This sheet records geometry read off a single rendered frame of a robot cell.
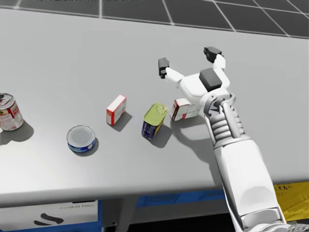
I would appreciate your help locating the green and blue rectangular can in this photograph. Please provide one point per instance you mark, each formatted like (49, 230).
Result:
(154, 120)

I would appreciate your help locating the blue box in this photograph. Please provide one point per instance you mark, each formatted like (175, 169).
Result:
(178, 197)

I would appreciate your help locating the yellow box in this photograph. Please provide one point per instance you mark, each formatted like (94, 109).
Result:
(293, 200)

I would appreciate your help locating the red and white carton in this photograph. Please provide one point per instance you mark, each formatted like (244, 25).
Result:
(182, 110)
(117, 110)

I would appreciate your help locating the red and white can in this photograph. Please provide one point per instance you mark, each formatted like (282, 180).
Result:
(9, 113)

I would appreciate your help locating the white box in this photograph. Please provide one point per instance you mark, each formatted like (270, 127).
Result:
(48, 213)

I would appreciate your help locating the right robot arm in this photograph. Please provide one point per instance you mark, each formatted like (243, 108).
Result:
(243, 169)

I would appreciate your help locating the blue flat can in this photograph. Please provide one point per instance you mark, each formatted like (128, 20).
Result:
(80, 139)

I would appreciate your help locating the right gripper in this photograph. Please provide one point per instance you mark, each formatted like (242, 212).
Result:
(200, 85)

